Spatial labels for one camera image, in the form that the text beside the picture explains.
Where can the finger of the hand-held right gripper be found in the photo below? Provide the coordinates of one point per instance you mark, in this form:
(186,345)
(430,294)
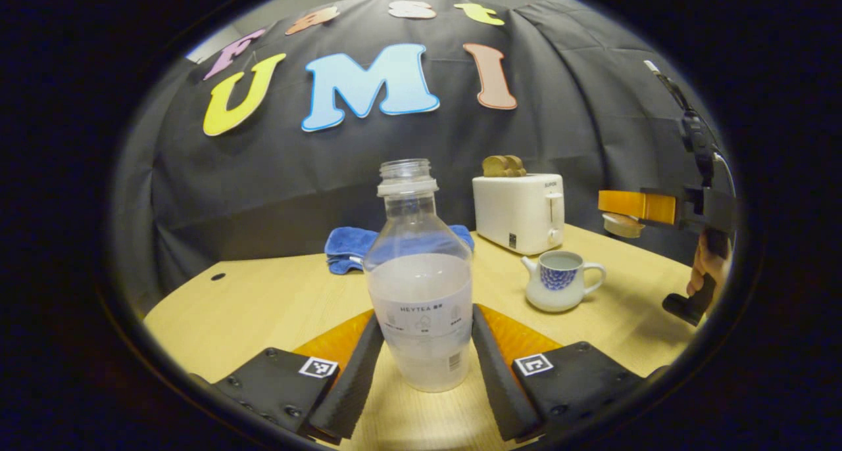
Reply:
(631,204)

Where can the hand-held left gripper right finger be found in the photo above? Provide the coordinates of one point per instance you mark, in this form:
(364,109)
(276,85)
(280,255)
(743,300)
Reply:
(500,385)

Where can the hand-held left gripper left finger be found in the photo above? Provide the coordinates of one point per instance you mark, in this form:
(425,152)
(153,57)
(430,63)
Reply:
(348,385)

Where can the clear plastic water bottle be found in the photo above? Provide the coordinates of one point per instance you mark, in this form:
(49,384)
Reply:
(418,293)

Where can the white toaster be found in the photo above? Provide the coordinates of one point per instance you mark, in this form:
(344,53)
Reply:
(513,211)

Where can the brown bread slice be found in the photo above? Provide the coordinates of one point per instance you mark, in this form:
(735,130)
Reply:
(495,167)
(518,166)

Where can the blue towel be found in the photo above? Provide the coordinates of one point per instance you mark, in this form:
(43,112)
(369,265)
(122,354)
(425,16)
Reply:
(345,247)

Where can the black backdrop cloth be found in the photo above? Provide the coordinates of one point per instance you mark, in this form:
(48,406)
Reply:
(263,188)

